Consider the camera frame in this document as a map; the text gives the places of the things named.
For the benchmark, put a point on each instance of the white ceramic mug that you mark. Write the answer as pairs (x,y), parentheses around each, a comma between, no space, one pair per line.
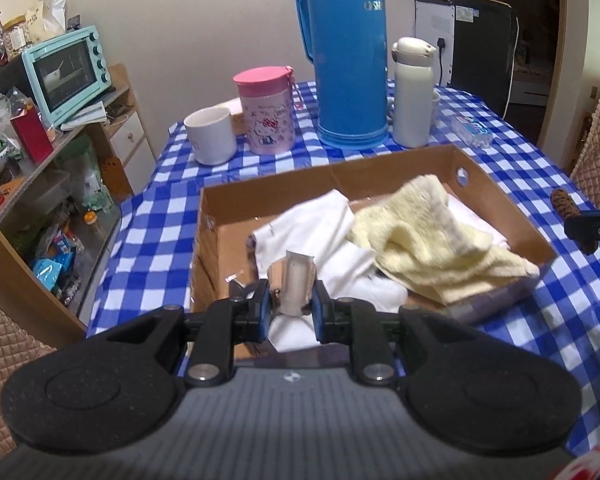
(210,135)

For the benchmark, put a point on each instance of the pile of snack packets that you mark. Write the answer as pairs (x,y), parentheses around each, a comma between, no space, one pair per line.
(40,20)

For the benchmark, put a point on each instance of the small patterned cup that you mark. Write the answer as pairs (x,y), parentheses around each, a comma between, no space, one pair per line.
(435,107)

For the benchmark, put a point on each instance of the beige fabric band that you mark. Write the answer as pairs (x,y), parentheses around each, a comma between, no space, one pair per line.
(292,285)

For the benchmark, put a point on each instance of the white cloth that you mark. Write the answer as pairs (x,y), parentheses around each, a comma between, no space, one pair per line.
(370,292)

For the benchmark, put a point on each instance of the blue thermos flask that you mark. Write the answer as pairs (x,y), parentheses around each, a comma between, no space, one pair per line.
(350,60)

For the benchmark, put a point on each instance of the pink lidded cartoon cup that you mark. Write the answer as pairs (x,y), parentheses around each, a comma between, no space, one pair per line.
(270,120)

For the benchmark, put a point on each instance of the clear plastic container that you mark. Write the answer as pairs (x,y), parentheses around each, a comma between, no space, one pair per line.
(50,192)

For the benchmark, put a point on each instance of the white drawer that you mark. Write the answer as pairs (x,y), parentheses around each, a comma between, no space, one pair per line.
(127,137)

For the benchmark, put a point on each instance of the blue checked tablecloth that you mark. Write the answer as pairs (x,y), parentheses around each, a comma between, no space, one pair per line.
(505,170)

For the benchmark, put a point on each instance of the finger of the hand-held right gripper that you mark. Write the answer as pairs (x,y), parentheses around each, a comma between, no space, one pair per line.
(592,225)

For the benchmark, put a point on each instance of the green plastic jug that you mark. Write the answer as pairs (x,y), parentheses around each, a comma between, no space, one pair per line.
(87,175)

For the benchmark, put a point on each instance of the clear plastic tissue packet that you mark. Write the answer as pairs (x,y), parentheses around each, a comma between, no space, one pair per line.
(472,130)

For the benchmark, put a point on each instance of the red box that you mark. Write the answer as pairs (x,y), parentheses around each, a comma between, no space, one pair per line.
(30,135)

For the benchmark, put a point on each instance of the stack of papers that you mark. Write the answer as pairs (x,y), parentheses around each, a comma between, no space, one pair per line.
(87,117)

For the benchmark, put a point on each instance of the teal toaster oven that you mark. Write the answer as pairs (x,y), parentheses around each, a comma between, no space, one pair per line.
(65,75)

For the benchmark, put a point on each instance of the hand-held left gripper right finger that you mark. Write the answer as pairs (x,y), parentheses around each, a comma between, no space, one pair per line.
(319,310)

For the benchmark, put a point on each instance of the yellow towel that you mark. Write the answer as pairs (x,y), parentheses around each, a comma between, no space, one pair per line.
(430,240)

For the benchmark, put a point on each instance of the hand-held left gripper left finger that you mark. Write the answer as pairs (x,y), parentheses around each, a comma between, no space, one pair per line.
(264,306)

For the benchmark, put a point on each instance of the wooden shelf unit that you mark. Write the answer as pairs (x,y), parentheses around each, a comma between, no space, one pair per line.
(122,85)

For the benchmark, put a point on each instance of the white towel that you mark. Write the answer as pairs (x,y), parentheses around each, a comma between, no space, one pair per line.
(310,225)

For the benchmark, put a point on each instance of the black mini fridge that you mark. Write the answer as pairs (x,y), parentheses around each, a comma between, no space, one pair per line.
(480,50)

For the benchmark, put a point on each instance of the blue snack packet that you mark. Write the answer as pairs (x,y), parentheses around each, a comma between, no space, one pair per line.
(52,270)

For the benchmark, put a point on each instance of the white insulated bottle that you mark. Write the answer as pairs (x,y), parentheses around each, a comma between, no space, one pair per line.
(412,105)

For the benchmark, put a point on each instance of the brown scrunchie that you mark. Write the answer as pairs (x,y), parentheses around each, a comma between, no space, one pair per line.
(562,202)

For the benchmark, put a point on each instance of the brown cardboard box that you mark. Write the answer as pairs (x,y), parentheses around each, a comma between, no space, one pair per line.
(395,166)

